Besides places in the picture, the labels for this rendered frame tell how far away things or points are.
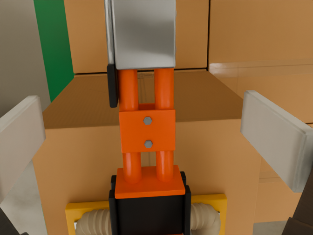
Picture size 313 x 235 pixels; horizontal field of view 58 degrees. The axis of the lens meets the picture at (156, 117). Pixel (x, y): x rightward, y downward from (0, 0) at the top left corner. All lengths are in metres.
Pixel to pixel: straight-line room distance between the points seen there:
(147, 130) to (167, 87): 0.05
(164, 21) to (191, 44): 0.57
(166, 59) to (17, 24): 1.22
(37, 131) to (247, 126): 0.13
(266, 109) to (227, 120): 0.33
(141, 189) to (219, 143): 0.21
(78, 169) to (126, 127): 0.22
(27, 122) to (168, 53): 0.17
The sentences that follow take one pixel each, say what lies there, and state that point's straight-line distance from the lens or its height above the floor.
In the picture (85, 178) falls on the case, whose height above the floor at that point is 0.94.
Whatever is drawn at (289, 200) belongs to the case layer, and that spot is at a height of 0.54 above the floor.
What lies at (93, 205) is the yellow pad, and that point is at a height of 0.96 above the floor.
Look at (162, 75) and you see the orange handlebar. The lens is 0.30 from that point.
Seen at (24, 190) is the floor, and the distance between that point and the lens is 1.78.
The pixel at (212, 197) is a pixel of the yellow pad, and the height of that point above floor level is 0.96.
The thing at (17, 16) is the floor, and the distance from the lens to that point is 1.47.
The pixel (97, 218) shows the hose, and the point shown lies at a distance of 0.47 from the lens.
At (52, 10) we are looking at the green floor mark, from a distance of 1.42.
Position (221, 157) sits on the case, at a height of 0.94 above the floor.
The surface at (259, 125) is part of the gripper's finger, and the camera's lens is 0.17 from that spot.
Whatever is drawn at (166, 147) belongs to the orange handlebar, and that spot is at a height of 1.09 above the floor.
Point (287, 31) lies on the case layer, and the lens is 0.95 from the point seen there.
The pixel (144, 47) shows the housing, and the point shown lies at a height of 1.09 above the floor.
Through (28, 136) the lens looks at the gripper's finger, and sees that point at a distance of 0.17.
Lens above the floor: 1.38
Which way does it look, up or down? 69 degrees down
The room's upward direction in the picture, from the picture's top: 168 degrees clockwise
